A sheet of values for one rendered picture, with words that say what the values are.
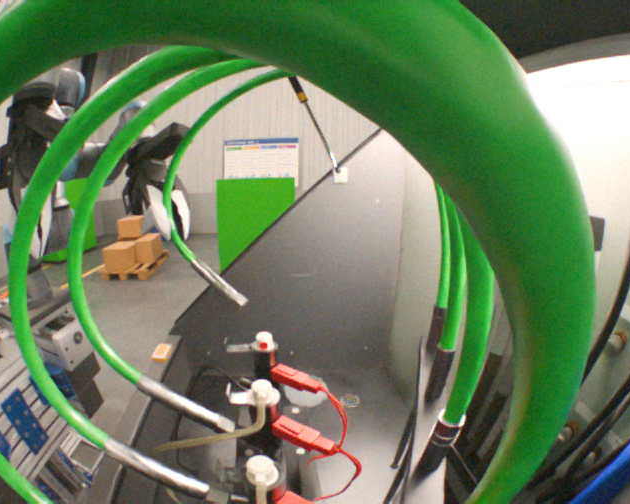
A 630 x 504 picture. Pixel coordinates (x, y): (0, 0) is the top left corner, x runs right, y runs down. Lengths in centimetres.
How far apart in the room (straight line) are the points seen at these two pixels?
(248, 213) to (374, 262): 294
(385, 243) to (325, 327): 23
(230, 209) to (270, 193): 52
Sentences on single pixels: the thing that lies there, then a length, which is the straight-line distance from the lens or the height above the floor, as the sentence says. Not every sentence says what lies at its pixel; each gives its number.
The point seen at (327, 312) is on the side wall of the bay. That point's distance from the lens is 65.
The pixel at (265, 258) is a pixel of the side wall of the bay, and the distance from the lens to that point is 59.
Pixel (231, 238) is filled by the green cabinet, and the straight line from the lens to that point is 356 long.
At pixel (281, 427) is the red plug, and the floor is 110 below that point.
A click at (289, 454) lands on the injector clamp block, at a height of 98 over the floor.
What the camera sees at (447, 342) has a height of 117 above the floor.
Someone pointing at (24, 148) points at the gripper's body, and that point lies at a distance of 38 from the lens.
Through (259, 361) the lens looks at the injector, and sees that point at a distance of 31.
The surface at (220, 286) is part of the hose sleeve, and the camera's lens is 40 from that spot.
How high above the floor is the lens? 129
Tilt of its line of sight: 15 degrees down
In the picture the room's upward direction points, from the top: 1 degrees clockwise
